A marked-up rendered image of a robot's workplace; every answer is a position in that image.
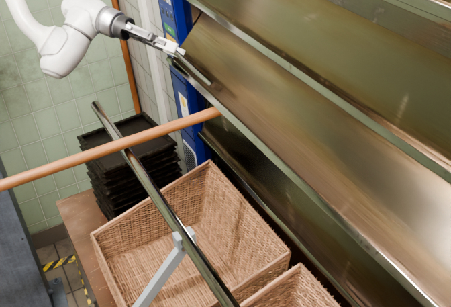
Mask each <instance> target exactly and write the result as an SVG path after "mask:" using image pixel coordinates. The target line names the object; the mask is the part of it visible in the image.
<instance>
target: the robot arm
mask: <svg viewBox="0 0 451 307"><path fill-rule="evenodd" d="M5 1H6V3H7V6H8V8H9V10H10V12H11V14H12V16H13V18H14V20H15V22H16V24H17V26H18V27H19V28H20V30H21V31H22V32H23V33H24V34H25V35H26V36H27V37H28V38H29V39H30V40H31V41H32V42H33V43H34V44H35V45H36V46H37V49H38V53H40V54H41V55H42V57H41V59H40V68H41V70H42V72H43V73H44V74H46V75H48V76H50V77H53V78H55V79H62V78H64V77H65V76H67V75H69V74H70V73H71V72H72V71H73V70H74V69H75V68H76V67H77V66H78V64H79V63H80V61H81V60H82V59H83V57H84V55H85V54H86V52H87V49H88V47H89V45H90V43H91V41H92V40H93V39H94V37H95V36H96V35H97V34H99V33H100V34H104V35H106V36H109V37H110V38H119V39H120V40H124V41H125V40H128V39H130V38H132V39H133V40H135V41H139V42H141V43H143V44H147V45H149V46H151V47H153V48H155V49H158V50H160V51H162V52H165V53H168V54H170V55H173V56H175V55H174V54H173V53H175V52H176V50H178V51H179V52H180V53H181V54H182V55H184V54H185V52H186V50H183V49H181V48H179V47H178V46H179V45H178V44H177V43H174V42H172V41H170V40H167V39H165V38H163V37H160V36H159V37H158V36H157V35H155V34H154V33H153V32H150V31H148V30H145V29H143V28H140V27H138V26H136V25H135V22H134V20H133V19H132V18H130V17H128V16H126V15H125V14H123V13H122V12H121V11H118V10H117V9H114V8H112V7H110V6H108V5H106V4H105V3H104V2H102V1H101V0H63V2H62V5H61V10H62V13H63V16H64V17H65V18H66V20H65V23H64V24H63V26H62V27H57V26H50V27H47V26H43V25H42V24H39V23H38V22H37V21H36V20H35V19H34V18H33V17H32V15H31V13H30V11H29V9H28V6H27V4H26V1H25V0H5ZM175 57H176V56H175Z"/></svg>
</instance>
